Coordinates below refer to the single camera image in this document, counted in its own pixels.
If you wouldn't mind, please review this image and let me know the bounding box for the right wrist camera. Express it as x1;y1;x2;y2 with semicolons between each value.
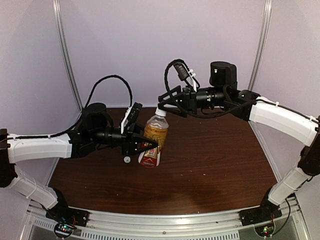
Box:
173;61;200;92

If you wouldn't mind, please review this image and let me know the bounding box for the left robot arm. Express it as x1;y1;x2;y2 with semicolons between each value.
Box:
0;102;158;222

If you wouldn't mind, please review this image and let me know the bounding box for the brown tea bottle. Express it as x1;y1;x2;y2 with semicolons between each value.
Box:
138;108;169;168

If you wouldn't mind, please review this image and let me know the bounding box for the black braided cable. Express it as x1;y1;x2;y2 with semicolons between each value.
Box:
4;74;133;141
164;58;318;121

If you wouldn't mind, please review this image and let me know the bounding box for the white tea bottle cap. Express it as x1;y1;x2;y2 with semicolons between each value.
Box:
155;107;167;117

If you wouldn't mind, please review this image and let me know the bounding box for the right circuit board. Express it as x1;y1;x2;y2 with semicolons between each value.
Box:
254;223;275;238

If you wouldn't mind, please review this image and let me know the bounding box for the left aluminium frame post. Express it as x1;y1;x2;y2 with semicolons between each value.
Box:
52;0;83;111

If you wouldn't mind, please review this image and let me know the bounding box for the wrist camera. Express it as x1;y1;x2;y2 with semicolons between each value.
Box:
173;61;200;92
120;102;143;134

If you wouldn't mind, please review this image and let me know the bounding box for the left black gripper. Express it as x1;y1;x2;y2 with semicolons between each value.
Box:
91;122;158;155

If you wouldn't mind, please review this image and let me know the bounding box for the right aluminium frame post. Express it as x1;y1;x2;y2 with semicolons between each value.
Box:
248;0;273;91

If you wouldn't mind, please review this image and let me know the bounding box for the aluminium frame post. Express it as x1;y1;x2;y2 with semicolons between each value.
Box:
248;0;273;91
52;0;83;111

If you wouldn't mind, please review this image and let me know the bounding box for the circuit board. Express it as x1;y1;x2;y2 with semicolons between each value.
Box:
53;223;76;238
254;223;275;238

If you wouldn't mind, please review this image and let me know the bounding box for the white water bottle cap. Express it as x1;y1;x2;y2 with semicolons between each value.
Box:
123;156;131;164

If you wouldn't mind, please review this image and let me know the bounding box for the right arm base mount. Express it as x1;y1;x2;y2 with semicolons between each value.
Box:
239;188;282;226

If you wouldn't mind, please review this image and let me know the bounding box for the left circuit board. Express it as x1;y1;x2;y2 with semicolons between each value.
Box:
53;223;76;238

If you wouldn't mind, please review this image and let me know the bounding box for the right black braided cable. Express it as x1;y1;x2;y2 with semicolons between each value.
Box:
164;58;318;121

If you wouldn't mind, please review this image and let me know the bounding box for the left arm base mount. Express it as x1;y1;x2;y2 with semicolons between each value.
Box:
44;188;89;227

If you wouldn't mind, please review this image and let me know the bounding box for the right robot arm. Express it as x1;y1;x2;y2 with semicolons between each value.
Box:
157;59;320;221

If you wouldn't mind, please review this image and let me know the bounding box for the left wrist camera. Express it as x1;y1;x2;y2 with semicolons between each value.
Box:
120;102;143;134

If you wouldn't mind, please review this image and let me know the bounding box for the front aluminium rail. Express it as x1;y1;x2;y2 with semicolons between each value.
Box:
18;197;311;240

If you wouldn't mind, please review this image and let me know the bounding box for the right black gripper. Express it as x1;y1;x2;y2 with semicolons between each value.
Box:
158;84;228;117

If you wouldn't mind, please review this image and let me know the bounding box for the left black braided cable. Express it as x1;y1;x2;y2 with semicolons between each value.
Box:
4;74;133;141

